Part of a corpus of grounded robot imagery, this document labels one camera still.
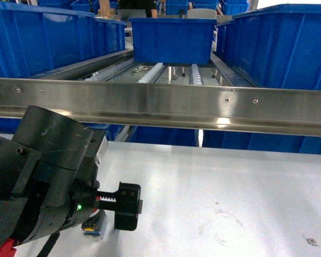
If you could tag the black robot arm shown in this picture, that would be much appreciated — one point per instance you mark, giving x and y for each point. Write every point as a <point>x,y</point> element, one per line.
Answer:
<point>45,136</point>

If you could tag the blue bin centre on rollers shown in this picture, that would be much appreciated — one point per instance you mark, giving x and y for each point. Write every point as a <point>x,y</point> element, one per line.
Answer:
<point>172,40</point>

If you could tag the steel shelf front rail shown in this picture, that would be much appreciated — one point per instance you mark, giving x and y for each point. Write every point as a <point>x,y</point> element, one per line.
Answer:
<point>238,109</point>

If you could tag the large blue bin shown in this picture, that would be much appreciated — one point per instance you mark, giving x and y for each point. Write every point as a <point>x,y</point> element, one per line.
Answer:
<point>275,47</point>
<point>36,39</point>

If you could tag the white roller track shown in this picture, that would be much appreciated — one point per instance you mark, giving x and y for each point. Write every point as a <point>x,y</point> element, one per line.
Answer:
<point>195,76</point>

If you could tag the large blue bin right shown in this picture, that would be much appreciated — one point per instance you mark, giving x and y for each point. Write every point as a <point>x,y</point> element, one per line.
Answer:
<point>275,47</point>

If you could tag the large blue bin left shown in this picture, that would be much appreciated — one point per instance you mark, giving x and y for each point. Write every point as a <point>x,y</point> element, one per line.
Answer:
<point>36,39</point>

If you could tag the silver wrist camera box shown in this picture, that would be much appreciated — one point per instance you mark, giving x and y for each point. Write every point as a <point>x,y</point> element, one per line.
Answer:
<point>100,145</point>

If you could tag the red emergency stop button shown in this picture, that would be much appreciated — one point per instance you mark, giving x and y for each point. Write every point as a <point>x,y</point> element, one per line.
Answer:
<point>95,225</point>

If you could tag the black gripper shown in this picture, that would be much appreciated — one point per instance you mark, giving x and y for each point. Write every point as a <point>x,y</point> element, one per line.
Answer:
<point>60,198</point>

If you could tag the person in black top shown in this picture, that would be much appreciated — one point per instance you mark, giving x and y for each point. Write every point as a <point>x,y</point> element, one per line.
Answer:
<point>149,6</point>

